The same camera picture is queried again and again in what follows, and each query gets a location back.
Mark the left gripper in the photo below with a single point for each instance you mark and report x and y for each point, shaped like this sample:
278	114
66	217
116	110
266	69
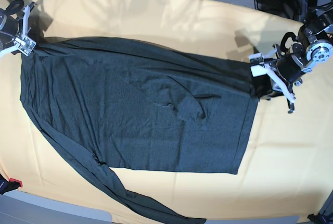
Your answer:
275	72

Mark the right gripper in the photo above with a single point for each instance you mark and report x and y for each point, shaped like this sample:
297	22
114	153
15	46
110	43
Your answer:
15	29

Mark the dark grey long-sleeve T-shirt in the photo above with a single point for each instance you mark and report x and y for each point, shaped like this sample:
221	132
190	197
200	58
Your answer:
106	103

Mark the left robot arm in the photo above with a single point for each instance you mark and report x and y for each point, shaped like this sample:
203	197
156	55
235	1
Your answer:
317	39

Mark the yellow table cloth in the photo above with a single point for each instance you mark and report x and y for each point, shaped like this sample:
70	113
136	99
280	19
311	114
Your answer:
287	167

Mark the black clamp lower right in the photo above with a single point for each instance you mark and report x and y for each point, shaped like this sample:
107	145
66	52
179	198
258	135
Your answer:
320	219

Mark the red and black clamp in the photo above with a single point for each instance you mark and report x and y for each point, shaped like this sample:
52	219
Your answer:
9	185

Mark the black table leg post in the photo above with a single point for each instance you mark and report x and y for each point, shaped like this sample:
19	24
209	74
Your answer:
312	5

